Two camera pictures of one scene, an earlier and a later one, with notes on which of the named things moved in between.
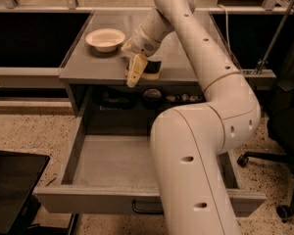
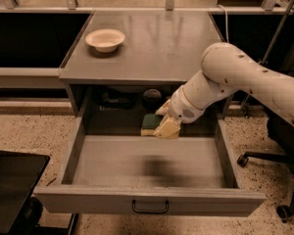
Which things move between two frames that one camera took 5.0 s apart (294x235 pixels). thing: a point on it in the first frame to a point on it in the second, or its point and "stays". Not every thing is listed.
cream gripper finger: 136,67 to 169,128
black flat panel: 12,176 stays
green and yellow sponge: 151,71 to 149,123
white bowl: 105,39 stays
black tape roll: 152,98 stays
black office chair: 285,121 stays
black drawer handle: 145,211 stays
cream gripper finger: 127,47 to 165,109
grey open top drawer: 115,175 stays
